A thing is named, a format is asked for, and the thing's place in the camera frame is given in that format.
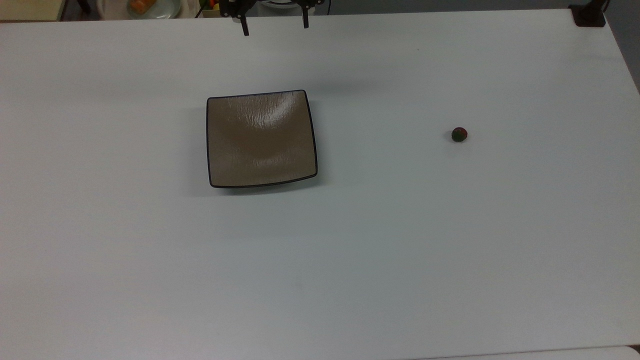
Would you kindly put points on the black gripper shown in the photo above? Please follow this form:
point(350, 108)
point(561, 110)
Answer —
point(234, 7)

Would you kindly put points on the red strawberry with green top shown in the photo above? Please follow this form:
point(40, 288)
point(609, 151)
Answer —
point(459, 135)

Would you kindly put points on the clear plate with food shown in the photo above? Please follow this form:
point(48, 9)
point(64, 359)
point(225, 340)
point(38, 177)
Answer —
point(167, 9)

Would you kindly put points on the square brown ceramic plate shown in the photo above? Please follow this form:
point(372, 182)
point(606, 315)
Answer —
point(261, 140)

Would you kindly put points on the yellow box of items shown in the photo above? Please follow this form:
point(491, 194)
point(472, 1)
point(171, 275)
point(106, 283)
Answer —
point(214, 10)

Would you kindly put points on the orange food piece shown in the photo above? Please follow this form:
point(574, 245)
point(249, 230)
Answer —
point(142, 5)

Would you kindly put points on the light wooden table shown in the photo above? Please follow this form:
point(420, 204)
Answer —
point(30, 9)

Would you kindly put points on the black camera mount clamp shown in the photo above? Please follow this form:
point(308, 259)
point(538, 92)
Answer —
point(589, 16)

